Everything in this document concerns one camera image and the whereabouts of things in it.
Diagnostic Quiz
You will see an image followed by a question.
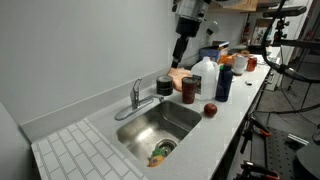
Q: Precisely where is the white cup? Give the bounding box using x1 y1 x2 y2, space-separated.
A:
231 54 249 76

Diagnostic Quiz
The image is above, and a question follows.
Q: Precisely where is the stainless steel sink basin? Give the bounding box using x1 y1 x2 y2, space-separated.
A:
115 99 203 168

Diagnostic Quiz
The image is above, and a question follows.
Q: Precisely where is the orange cloth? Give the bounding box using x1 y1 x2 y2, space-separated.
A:
166 66 193 93

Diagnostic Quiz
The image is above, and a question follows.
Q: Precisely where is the red can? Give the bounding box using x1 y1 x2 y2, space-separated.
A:
246 56 259 73

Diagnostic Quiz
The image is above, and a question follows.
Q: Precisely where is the translucent plastic milk jug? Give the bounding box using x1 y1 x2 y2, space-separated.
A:
190 55 220 101

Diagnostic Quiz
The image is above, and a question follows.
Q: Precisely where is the wooden shelf board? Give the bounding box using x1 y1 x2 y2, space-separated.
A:
213 0 260 12

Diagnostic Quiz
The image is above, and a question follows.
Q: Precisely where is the chrome sink faucet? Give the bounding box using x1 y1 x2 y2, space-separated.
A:
114 78 166 122

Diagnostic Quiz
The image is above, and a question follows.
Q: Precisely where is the black stereo camera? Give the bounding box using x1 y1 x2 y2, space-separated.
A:
261 5 308 19

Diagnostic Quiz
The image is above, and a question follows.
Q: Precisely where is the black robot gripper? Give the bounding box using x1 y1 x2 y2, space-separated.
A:
170 16 201 70

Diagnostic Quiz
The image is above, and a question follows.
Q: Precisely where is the red apple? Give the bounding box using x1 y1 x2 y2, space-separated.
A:
203 102 219 118

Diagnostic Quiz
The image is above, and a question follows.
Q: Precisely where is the dark blue bottle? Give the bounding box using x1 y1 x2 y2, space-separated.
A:
214 63 234 103

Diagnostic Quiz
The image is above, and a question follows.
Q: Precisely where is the orange black clamp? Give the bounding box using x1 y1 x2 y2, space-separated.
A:
239 160 282 180
247 116 273 139

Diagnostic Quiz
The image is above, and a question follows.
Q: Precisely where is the white tile pattern mat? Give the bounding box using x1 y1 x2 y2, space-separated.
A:
30 118 150 180

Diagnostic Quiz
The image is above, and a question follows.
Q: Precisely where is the dark red metal tumbler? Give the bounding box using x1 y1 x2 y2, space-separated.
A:
181 76 199 105

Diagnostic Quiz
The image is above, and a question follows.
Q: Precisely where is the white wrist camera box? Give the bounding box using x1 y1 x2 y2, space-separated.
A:
205 20 221 39

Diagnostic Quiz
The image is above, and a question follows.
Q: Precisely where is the blue box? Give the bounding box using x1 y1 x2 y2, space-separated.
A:
198 46 221 63

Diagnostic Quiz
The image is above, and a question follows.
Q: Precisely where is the thin black floor cable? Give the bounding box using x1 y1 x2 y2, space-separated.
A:
252 103 320 116

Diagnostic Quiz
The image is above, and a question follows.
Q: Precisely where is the orange toy carrot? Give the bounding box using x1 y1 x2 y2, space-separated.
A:
148 147 167 168

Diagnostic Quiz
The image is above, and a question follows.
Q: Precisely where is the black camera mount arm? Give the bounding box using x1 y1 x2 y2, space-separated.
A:
271 16 320 52

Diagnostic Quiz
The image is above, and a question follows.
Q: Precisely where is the black perforated board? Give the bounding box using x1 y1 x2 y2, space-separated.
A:
251 125 320 180

